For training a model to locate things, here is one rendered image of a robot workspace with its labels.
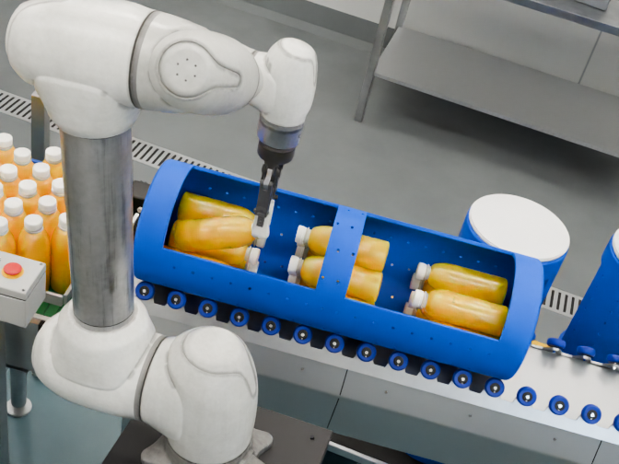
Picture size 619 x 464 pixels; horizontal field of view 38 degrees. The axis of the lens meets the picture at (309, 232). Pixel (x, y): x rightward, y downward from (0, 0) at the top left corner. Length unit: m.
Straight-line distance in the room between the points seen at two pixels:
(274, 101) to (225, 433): 0.62
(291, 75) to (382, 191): 2.60
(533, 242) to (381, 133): 2.35
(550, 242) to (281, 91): 1.03
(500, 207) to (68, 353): 1.37
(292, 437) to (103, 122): 0.77
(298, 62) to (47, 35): 0.60
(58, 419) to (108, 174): 1.84
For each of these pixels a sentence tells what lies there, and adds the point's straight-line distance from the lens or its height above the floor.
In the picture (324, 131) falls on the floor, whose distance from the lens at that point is 4.57.
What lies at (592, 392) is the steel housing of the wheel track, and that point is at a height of 0.93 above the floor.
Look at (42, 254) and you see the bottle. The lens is 2.07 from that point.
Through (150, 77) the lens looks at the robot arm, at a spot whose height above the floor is 1.83.
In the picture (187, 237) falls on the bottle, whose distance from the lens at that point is 1.98.
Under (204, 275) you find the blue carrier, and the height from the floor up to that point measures 1.09.
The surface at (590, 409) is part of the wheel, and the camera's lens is 2.15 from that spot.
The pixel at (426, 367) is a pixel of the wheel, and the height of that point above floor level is 0.97.
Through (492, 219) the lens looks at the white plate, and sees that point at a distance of 2.45.
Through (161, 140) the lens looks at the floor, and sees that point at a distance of 4.29.
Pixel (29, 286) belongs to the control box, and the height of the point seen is 1.10.
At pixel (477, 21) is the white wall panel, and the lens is 5.31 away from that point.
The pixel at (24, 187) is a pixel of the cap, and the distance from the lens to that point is 2.13.
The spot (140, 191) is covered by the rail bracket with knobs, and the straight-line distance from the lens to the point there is 2.31.
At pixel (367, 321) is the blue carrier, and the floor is 1.09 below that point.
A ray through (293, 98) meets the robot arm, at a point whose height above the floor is 1.55.
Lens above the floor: 2.41
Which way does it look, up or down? 38 degrees down
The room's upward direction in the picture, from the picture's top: 14 degrees clockwise
